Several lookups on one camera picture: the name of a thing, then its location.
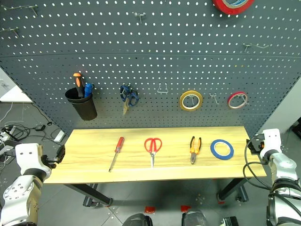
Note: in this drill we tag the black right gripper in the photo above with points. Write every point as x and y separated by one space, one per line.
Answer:
258 142

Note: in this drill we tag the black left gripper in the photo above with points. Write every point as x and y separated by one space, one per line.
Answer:
49 162

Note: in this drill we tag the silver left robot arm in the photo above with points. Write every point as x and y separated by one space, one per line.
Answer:
20 197

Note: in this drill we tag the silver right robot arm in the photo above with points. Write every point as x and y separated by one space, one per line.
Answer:
283 188

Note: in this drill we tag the dark grey metal pegboard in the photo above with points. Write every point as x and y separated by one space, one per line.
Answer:
150 58

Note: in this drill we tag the black power adapter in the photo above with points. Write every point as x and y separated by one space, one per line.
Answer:
40 127

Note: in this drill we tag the blue tape roll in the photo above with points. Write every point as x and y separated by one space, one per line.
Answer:
215 151

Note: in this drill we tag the thin red tape roll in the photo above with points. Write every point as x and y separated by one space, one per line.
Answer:
231 101

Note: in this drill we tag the black table leg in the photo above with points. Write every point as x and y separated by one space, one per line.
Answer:
91 195
231 191

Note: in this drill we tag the black cup holder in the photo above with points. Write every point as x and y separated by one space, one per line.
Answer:
82 107

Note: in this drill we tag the orange black pliers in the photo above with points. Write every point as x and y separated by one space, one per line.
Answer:
194 150

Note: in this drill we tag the white power strip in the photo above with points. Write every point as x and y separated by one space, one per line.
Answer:
7 133

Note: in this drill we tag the silver double prong hook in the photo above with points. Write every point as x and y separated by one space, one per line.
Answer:
214 98

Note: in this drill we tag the white side table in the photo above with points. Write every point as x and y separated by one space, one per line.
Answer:
14 94

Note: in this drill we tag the black box on floor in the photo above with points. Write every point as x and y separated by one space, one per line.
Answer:
231 221

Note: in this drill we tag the yellow tape roll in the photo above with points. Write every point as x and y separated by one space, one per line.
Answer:
183 103

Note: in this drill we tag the red floor marker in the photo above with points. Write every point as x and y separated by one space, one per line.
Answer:
185 207
149 209

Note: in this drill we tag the dark rounded shape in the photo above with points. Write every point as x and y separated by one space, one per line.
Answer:
194 218
138 220

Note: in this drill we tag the silver long peg hook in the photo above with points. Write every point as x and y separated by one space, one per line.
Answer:
11 30
255 45
22 7

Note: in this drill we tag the wide red tape roll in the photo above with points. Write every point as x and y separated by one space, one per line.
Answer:
231 9

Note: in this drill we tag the silver short peg hook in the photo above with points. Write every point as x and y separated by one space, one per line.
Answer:
140 16

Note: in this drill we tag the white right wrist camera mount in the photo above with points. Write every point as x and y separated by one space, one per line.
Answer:
272 140

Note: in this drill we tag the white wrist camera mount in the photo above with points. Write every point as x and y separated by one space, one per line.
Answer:
272 140
27 156

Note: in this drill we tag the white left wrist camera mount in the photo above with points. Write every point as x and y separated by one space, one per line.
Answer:
27 156

